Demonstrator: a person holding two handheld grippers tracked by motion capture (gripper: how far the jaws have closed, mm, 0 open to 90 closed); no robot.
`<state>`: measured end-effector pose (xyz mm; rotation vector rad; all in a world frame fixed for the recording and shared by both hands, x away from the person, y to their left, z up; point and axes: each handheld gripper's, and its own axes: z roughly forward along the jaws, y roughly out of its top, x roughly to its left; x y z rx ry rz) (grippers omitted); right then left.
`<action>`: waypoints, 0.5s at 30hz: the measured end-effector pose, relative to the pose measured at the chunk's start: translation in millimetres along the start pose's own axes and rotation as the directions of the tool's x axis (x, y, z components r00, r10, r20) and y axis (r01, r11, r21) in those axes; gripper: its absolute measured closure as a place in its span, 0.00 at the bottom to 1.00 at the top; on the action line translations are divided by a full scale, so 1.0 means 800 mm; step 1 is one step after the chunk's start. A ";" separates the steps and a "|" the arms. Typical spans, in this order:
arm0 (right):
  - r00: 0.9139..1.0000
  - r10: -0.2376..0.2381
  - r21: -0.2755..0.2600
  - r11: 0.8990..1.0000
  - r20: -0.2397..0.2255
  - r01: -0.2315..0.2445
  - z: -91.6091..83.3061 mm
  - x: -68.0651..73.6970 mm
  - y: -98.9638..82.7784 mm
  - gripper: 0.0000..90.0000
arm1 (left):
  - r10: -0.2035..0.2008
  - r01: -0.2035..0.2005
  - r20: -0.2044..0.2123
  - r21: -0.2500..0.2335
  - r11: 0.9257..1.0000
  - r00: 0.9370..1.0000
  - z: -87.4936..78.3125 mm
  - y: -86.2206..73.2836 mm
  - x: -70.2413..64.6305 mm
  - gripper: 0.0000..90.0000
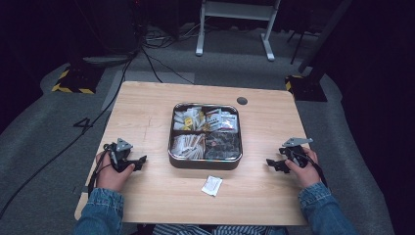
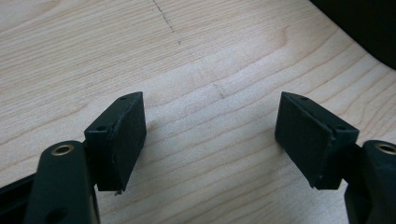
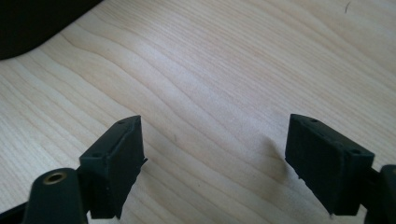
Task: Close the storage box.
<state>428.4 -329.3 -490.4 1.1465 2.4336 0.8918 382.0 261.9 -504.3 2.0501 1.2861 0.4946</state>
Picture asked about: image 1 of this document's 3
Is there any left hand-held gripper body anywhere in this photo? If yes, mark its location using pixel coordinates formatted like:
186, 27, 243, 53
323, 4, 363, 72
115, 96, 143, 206
103, 137, 134, 173

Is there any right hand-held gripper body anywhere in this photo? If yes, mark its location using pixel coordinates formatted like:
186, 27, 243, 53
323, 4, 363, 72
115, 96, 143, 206
278, 137, 314, 169

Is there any square metal tin tray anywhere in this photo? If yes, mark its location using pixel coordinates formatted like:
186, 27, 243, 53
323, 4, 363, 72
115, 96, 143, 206
167, 102, 244, 171

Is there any single white square packet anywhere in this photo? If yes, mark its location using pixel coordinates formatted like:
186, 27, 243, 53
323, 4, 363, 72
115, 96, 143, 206
201, 174, 224, 198

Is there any person's right hand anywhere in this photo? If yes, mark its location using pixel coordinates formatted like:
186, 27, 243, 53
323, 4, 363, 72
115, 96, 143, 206
284, 147, 322, 190

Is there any person's left hand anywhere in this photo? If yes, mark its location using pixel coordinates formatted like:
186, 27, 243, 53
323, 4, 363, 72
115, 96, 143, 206
94, 152, 136, 193

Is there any pile of white brown sachets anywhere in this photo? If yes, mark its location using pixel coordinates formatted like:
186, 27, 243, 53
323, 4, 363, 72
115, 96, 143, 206
170, 132, 207, 161

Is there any pile of dark packets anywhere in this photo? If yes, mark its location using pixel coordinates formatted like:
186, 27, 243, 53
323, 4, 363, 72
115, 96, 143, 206
205, 131, 242, 162

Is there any pile of white yellow packets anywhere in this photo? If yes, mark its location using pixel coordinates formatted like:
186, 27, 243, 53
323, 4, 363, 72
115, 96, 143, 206
172, 106, 207, 132

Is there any pile of white red packets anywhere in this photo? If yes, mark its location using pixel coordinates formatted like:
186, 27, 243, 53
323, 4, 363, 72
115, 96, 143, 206
205, 108, 239, 133

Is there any black yellow striped stand base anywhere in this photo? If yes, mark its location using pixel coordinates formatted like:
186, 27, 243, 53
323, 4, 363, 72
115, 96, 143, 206
51, 63, 106, 95

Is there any person's striped clothing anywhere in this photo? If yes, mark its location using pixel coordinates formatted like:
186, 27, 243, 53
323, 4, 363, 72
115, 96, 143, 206
151, 223, 289, 235

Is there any dark slanted stand pole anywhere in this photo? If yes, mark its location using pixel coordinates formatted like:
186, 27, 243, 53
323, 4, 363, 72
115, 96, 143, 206
297, 0, 353, 74

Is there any right hand-held gripper cable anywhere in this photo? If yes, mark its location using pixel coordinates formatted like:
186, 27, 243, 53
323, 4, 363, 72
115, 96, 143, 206
300, 152, 329, 189

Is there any hand-held gripper cable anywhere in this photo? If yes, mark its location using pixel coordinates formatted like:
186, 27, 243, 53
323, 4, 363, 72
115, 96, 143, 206
86, 144, 113, 199
300, 152, 329, 189

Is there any left hand-held gripper cable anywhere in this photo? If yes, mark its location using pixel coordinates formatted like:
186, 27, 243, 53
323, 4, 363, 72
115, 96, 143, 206
86, 144, 113, 199

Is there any long black floor cable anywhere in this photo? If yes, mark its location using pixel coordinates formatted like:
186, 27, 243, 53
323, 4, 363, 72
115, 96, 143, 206
0, 48, 142, 220

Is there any thin black floor cable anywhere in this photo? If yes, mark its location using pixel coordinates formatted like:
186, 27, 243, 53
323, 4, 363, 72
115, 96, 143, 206
141, 48, 196, 85

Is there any bundle of floor cables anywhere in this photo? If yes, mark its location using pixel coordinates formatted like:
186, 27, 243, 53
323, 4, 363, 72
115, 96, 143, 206
142, 24, 198, 51

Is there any white metal stand frame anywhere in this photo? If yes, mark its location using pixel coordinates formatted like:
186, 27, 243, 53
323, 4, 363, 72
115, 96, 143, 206
194, 0, 283, 63

